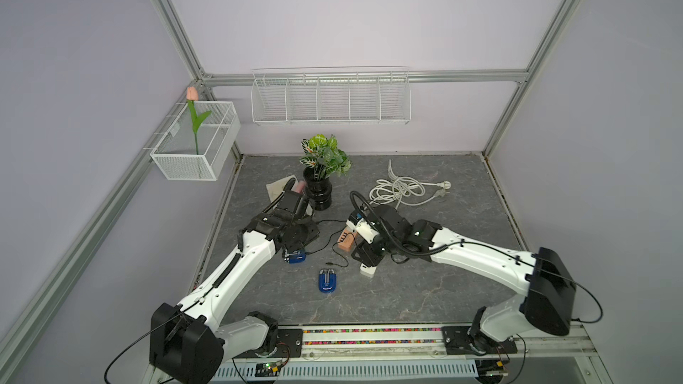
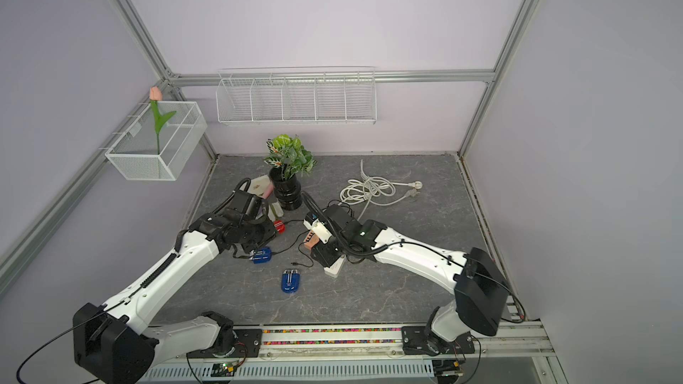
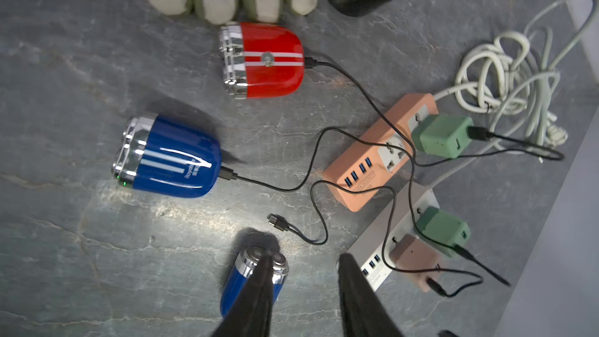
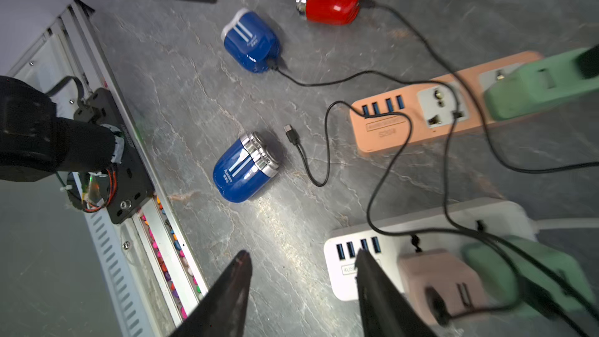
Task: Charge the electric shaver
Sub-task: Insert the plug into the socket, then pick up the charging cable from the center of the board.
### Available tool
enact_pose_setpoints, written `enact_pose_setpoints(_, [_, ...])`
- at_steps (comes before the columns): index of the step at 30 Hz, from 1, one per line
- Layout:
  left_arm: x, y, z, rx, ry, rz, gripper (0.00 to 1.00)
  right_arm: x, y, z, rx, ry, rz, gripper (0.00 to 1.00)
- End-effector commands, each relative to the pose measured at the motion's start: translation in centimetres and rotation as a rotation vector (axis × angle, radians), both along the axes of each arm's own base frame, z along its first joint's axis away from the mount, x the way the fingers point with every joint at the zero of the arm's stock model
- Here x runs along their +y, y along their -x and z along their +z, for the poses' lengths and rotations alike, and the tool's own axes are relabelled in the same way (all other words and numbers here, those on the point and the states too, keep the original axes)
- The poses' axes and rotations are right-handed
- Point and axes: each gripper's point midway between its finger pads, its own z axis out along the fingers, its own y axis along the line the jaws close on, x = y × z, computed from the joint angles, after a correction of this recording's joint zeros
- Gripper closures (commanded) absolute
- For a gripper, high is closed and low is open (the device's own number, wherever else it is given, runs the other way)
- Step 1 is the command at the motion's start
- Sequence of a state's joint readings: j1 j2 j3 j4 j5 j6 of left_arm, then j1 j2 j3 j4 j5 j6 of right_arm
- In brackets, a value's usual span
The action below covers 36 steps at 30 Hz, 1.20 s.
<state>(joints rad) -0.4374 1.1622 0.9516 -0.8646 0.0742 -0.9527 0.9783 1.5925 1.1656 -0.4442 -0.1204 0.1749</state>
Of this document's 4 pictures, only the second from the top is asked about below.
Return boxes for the blue electric shaver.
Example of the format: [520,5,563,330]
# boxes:
[250,246,272,264]
[281,270,301,293]

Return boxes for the orange power strip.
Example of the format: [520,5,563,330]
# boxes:
[302,231,319,254]

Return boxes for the white mesh wall basket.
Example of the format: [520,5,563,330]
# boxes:
[105,101,207,181]

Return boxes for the potted green plant black vase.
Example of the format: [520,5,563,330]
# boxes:
[264,134,318,211]

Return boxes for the white power strip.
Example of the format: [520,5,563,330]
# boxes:
[324,255,346,278]

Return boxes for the artificial pink tulip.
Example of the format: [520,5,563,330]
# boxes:
[149,87,176,155]

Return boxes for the white wire wall shelf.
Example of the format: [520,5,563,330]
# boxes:
[215,66,378,124]

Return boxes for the coiled white power cord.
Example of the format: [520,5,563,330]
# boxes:
[340,158,423,220]

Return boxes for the white vented cable duct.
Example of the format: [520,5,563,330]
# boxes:
[139,359,436,383]

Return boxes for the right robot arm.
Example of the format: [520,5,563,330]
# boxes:
[302,193,516,357]

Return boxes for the black usb cable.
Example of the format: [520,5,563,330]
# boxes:
[290,242,316,270]
[270,220,311,255]

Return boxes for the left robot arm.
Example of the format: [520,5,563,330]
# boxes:
[67,178,268,383]

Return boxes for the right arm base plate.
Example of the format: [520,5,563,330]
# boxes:
[400,326,476,357]

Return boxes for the red electric shaver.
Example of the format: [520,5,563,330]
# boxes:
[273,220,286,234]

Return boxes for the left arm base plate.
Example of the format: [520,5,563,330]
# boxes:
[189,328,263,360]

